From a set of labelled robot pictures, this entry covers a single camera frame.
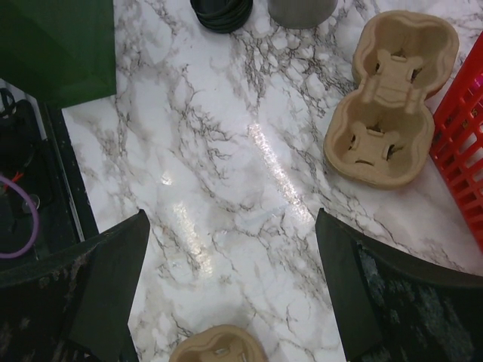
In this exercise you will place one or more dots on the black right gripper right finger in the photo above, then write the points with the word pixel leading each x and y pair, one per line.
pixel 392 306

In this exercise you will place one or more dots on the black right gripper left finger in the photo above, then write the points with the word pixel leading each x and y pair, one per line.
pixel 75 304

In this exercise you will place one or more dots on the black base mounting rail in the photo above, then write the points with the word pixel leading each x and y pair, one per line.
pixel 53 212

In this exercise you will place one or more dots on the brown cardboard cup carrier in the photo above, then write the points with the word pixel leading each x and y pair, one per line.
pixel 380 133

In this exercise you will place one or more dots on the single brown cup carrier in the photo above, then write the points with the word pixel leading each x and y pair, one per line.
pixel 220 343

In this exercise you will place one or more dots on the brown green paper bag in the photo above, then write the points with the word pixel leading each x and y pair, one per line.
pixel 60 52

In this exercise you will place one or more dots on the black lid on table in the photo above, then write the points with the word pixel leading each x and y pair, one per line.
pixel 222 16

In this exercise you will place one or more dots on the red plastic shopping basket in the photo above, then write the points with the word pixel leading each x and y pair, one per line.
pixel 457 144

